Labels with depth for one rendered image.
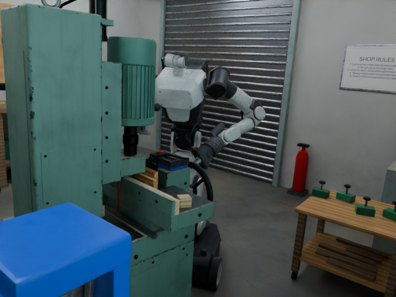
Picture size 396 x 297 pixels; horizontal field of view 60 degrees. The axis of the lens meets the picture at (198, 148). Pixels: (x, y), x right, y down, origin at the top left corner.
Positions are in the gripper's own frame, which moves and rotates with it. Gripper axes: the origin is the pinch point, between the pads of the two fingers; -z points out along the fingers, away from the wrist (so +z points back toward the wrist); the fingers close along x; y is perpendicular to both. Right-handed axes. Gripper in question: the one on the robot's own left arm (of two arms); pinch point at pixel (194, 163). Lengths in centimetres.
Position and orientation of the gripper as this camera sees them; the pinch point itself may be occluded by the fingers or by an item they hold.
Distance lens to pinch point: 169.9
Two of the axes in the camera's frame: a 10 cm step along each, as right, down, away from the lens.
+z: 6.4, -5.9, 4.9
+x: -5.0, -8.1, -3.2
